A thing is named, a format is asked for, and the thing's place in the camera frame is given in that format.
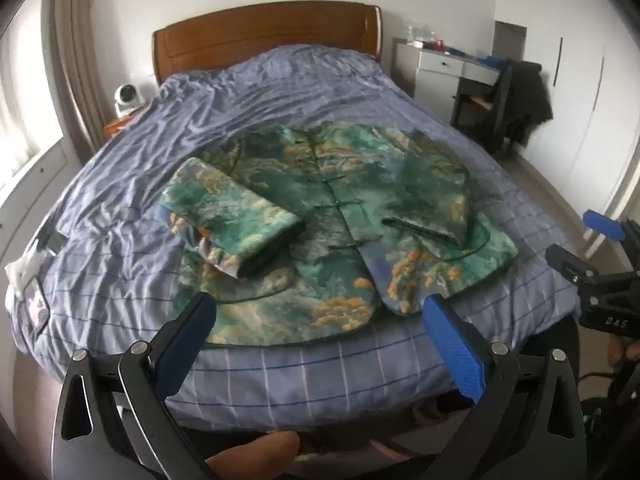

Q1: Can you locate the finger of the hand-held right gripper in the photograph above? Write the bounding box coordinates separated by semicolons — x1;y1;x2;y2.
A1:
582;210;640;263
545;244;603;288

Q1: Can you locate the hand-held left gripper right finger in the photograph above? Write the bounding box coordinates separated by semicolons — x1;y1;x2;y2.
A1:
420;294;587;480

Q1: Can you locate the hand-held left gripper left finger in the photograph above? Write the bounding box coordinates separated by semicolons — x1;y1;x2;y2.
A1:
52;291;217;480

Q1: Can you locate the green printed jacket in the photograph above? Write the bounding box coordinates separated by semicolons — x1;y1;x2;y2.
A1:
160;120;520;348

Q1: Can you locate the person's right hand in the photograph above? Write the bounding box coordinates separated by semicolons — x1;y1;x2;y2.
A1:
606;335;640;368

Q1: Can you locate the white wardrobe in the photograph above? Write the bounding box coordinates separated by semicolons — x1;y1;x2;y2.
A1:
522;0;640;213

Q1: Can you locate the dark jacket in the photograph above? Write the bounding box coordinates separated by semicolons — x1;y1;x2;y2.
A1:
500;59;557;147

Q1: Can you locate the black chair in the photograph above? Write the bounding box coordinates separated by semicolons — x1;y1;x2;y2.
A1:
450;60;518;156

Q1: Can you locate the white plastic bag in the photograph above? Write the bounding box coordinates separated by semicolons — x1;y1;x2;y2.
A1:
4;246;50;295

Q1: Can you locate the white desk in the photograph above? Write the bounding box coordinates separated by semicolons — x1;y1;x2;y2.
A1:
395;37;507;102

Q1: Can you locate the wooden nightstand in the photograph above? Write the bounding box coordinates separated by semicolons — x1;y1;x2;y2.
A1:
104;111;147;139

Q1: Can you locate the bed with blue plaid sheet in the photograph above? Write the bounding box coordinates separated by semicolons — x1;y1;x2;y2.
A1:
10;44;583;430

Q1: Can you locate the window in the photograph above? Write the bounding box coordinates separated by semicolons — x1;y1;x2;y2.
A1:
0;5;66;191

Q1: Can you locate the beige curtain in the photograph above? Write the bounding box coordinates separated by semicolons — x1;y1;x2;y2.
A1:
42;0;112;157

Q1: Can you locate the wooden headboard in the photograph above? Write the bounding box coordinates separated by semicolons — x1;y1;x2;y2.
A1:
152;1;383;86

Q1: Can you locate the white security camera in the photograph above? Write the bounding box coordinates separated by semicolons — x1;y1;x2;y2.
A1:
114;84;147;117

